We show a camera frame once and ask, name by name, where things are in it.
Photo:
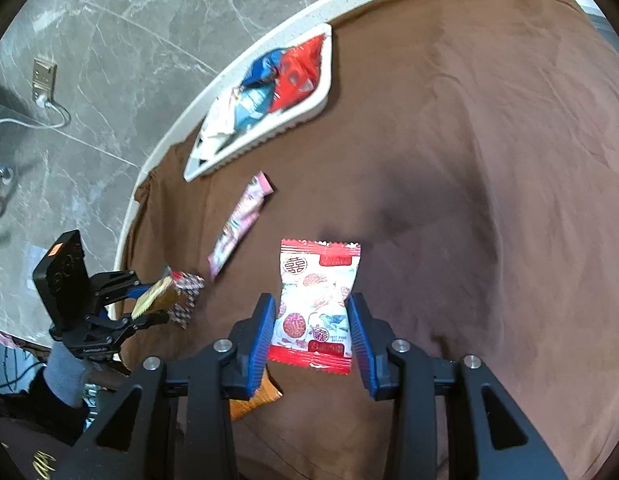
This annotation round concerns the gold snack packet red label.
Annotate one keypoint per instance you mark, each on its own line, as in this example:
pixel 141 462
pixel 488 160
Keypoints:
pixel 157 297

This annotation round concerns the light blue panda snack packet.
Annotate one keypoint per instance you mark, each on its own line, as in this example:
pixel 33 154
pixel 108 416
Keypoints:
pixel 252 105

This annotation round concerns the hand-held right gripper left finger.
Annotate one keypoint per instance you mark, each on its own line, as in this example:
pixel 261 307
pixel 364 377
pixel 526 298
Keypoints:
pixel 259 345

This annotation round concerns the white plastic tray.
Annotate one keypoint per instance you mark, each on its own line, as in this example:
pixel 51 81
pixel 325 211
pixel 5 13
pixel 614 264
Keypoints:
pixel 269 132

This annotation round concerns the person's dark clothing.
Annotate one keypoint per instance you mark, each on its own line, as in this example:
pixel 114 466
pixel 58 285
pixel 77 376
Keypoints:
pixel 19 455

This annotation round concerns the brass wall socket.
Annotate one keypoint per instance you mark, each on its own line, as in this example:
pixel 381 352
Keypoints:
pixel 43 77

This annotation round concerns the dark blue snack packet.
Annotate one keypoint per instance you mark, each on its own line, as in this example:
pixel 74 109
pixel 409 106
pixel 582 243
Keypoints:
pixel 262 67

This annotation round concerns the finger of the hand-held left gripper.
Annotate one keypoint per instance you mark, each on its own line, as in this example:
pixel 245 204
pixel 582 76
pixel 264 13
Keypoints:
pixel 124 327
pixel 119 285

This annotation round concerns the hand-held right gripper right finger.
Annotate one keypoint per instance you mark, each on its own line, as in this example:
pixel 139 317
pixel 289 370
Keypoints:
pixel 364 345

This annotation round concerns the orange snack packet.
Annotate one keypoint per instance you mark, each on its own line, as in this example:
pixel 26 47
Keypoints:
pixel 257 400

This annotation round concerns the person's left forearm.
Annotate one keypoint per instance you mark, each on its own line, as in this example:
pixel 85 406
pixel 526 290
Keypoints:
pixel 64 375

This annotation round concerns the brown cloth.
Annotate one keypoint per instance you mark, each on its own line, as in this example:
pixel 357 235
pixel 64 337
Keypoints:
pixel 464 160

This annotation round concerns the red white candy packet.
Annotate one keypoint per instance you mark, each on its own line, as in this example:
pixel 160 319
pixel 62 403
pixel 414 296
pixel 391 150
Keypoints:
pixel 314 305

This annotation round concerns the white snack packet red label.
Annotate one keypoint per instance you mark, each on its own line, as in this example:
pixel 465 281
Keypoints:
pixel 217 122

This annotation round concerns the pink stick snack packet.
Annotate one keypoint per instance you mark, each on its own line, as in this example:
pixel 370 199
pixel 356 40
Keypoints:
pixel 239 222

